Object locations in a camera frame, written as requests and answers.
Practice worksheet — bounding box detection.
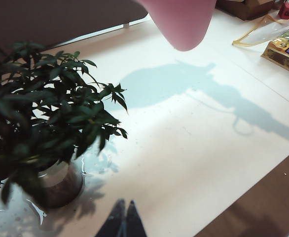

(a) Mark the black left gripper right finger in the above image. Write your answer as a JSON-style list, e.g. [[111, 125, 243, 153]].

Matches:
[[126, 200, 147, 237]]

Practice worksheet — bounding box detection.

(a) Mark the clear yellow-trimmed plastic bag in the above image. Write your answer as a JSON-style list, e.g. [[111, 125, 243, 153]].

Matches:
[[232, 14, 289, 47]]

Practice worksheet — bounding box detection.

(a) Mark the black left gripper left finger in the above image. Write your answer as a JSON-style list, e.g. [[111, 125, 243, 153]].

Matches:
[[95, 198, 126, 237]]

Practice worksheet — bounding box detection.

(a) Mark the beige desk partition panel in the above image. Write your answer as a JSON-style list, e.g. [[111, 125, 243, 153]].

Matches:
[[0, 0, 149, 50]]

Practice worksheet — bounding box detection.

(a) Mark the pink plastic watering can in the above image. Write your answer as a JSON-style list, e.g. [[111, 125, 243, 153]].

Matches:
[[137, 0, 217, 52]]

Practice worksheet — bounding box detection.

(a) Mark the yellow box of blocks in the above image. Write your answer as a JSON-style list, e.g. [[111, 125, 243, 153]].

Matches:
[[260, 34, 289, 77]]

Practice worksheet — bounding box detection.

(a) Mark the red number cube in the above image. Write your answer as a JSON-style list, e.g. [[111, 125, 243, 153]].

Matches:
[[279, 2, 289, 19]]

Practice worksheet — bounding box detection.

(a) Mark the green leafy plant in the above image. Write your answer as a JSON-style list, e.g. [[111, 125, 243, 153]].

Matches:
[[0, 41, 129, 205]]

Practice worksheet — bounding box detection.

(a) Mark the brown cardboard box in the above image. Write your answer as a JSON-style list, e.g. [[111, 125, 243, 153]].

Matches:
[[216, 0, 287, 21]]

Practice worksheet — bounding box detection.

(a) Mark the white inner plant pot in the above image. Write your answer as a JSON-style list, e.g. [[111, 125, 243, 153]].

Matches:
[[37, 161, 70, 188]]

